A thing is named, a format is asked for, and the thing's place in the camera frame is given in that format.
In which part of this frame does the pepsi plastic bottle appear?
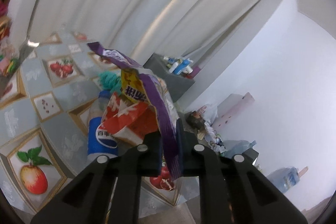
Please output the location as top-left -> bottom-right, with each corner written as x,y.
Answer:
87,90 -> 118,162

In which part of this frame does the blue lotion bottle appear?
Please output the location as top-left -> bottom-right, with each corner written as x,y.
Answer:
173,59 -> 193,75

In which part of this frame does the dark grey cabinet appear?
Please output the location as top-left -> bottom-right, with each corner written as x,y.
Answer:
143,53 -> 195,102

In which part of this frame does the large blue water jug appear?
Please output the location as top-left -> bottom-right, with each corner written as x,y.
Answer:
267,166 -> 309,193

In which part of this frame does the purple snack wrapper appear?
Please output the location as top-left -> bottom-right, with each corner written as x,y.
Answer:
87,42 -> 181,179

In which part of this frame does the small white bottle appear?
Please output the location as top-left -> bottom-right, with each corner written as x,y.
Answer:
169,61 -> 179,73

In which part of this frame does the purple box on cabinet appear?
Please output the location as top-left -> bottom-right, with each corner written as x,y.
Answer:
187,66 -> 201,79

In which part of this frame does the red paper gift bag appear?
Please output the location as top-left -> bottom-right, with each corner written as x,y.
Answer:
0,0 -> 11,40

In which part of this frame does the pink rolled mat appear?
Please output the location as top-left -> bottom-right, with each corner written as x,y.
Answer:
212,92 -> 255,133

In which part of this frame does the teal green cloth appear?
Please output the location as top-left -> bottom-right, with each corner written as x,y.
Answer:
99,71 -> 122,95

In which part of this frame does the white plastic bag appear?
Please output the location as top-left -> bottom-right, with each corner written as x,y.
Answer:
198,104 -> 218,125

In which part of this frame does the dark box on floor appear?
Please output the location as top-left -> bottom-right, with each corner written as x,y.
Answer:
185,111 -> 205,131

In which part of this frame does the fruit pattern tablecloth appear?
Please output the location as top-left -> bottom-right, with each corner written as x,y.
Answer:
0,31 -> 200,215

